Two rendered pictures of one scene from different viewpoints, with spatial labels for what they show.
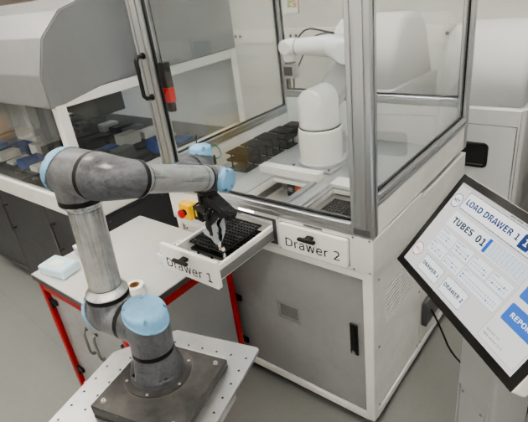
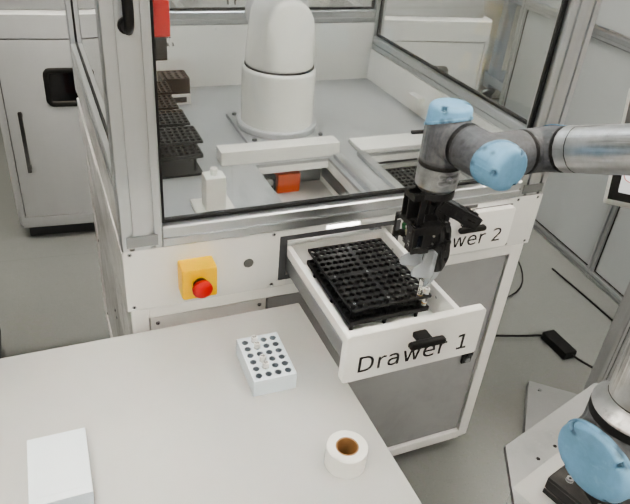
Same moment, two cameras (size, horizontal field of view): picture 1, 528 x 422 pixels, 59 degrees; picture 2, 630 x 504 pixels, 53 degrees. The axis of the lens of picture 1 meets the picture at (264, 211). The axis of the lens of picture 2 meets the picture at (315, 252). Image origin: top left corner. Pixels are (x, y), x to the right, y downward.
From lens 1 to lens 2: 173 cm
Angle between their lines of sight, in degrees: 58
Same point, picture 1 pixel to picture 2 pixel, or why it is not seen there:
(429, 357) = not seen: hidden behind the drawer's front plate
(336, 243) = (502, 215)
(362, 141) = (574, 58)
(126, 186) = not seen: outside the picture
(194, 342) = (549, 437)
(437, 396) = not seen: hidden behind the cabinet
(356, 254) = (516, 221)
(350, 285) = (487, 270)
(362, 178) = (557, 111)
